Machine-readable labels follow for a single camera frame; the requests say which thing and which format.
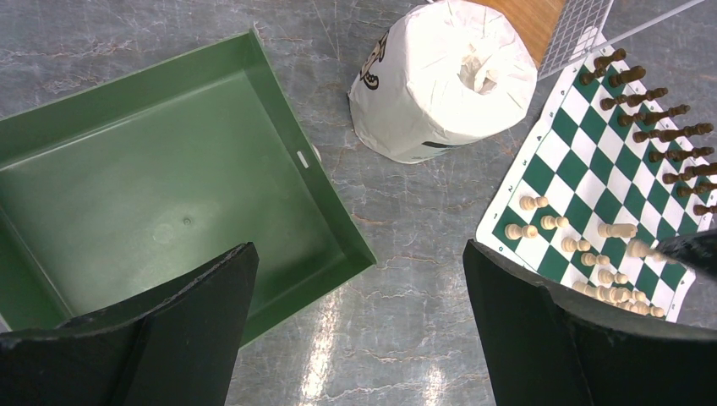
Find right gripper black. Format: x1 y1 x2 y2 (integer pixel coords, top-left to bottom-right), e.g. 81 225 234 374
655 229 716 281

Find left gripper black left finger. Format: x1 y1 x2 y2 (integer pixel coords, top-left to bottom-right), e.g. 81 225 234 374
1 243 259 405

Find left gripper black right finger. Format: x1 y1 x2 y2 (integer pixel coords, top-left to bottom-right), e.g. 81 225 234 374
462 239 716 405

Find green white chess board mat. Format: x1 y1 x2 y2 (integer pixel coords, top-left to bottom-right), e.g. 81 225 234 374
475 46 716 321

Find light wooden pawn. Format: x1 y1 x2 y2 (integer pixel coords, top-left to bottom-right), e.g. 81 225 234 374
519 196 549 211

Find green plastic bin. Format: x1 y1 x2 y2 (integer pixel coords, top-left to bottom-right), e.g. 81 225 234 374
1 31 376 343

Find white wrapped paper roll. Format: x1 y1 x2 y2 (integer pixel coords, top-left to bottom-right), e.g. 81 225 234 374
348 1 538 164

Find white wire wooden shelf rack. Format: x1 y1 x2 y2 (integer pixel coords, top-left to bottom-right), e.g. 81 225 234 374
479 1 699 80

